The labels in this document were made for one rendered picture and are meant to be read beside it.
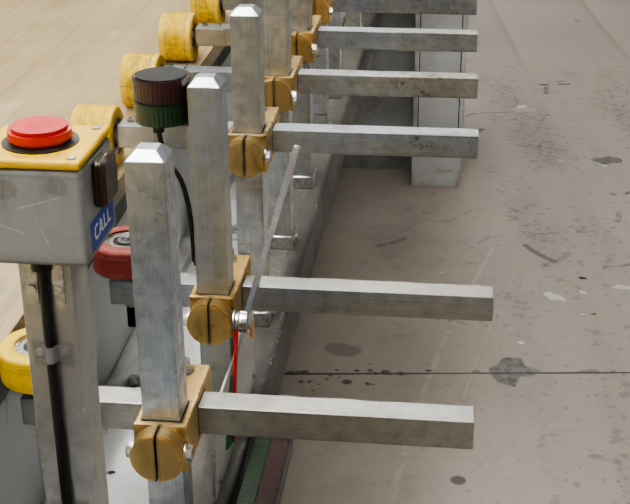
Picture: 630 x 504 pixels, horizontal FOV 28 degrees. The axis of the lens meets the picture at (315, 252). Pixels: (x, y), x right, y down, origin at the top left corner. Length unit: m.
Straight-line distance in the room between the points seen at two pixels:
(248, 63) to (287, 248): 0.43
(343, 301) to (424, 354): 1.65
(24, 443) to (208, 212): 0.33
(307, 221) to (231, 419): 0.83
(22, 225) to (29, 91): 1.24
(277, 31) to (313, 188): 0.41
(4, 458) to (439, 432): 0.47
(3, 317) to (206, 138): 0.27
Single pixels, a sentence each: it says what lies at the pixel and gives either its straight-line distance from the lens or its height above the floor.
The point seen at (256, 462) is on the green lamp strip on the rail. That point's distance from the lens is 1.39.
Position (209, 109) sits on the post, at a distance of 1.30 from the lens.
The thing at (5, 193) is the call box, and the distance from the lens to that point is 0.79.
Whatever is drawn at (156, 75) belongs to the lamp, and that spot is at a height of 1.11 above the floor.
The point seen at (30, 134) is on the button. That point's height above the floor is 1.23.
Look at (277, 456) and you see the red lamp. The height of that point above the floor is 0.70.
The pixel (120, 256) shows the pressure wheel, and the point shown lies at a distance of 1.40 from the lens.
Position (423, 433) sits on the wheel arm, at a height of 0.84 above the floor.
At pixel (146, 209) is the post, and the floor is 1.07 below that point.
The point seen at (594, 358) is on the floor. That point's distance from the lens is 3.09.
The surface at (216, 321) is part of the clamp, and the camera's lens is 1.36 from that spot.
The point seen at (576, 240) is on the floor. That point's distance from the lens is 3.71.
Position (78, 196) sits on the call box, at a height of 1.20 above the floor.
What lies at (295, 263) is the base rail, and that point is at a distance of 1.85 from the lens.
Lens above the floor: 1.48
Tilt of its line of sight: 25 degrees down
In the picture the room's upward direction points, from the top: straight up
